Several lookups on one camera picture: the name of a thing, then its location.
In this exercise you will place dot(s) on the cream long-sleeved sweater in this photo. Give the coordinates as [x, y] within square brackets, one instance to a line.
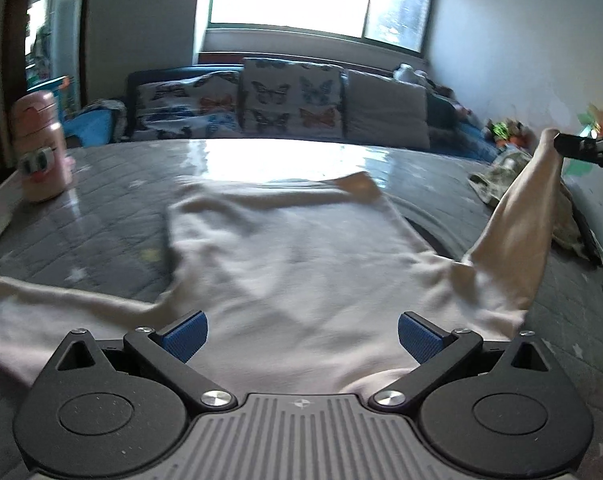
[301, 270]

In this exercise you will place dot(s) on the white plush toy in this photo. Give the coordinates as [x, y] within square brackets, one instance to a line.
[411, 74]

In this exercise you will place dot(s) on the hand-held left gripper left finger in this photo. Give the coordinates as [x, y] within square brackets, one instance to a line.
[185, 334]

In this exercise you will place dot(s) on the hanging clothes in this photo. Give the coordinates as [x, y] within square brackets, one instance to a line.
[42, 45]

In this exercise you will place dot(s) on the round black inset hotplate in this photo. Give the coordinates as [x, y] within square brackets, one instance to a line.
[431, 232]

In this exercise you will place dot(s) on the pinwheel flower wall decoration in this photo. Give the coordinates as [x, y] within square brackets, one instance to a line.
[601, 120]

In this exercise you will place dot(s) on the wide butterfly print pillow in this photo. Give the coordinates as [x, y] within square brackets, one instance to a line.
[186, 110]

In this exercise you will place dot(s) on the plain grey pillow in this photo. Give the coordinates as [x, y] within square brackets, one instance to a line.
[386, 110]

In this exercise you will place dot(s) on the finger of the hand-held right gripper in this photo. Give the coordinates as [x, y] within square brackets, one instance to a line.
[579, 142]
[601, 161]

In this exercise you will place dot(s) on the green camouflage hat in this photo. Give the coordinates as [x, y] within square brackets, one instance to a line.
[566, 220]

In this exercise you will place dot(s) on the colourful plush toy bunch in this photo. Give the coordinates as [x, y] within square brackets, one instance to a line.
[506, 132]

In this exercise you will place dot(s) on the grey crumpled cloth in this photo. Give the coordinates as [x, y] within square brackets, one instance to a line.
[103, 107]

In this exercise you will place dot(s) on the pink cartoon-eyed water bottle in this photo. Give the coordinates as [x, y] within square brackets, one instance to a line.
[43, 160]

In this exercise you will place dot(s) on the square butterfly print pillow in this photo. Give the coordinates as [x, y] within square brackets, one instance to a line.
[291, 97]

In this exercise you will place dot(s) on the dark wooden door frame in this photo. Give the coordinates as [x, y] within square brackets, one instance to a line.
[16, 35]

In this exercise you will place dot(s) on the dark blue sofa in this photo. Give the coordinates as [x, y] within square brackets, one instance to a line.
[441, 120]

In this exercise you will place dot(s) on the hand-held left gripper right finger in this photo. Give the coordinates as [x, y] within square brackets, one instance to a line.
[419, 336]

